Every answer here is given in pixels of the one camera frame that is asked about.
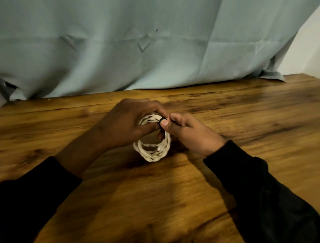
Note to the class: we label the person's right hand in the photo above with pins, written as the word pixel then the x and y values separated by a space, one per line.
pixel 193 136

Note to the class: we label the person's left hand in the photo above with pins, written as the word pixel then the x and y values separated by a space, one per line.
pixel 122 122

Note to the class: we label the person's right thumb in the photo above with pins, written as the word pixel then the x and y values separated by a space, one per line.
pixel 172 127

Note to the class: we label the person's left thumb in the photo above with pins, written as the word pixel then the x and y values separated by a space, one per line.
pixel 148 128

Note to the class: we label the person's left forearm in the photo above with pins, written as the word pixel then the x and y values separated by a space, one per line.
pixel 37 190

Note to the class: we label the person's right forearm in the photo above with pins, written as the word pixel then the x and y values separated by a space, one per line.
pixel 262 197

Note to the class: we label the light blue cloth curtain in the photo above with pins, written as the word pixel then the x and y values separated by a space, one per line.
pixel 140 45

